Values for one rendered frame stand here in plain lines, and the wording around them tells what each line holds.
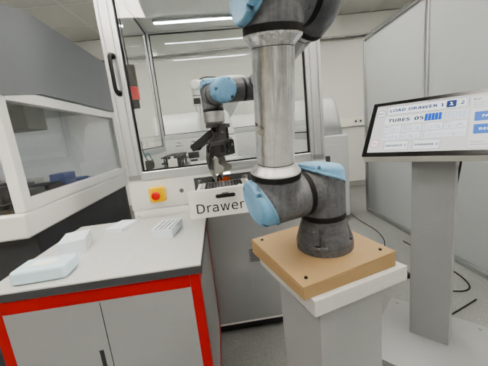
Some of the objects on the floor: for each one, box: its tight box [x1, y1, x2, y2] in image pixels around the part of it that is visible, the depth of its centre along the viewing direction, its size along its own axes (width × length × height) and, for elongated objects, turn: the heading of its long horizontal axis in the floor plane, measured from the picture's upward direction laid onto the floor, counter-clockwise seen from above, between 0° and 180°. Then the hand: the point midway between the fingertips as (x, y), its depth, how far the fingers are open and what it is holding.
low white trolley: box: [0, 213, 222, 366], centre depth 111 cm, size 58×62×76 cm
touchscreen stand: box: [382, 161, 488, 366], centre depth 122 cm, size 50×45×102 cm
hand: (217, 177), depth 101 cm, fingers open, 3 cm apart
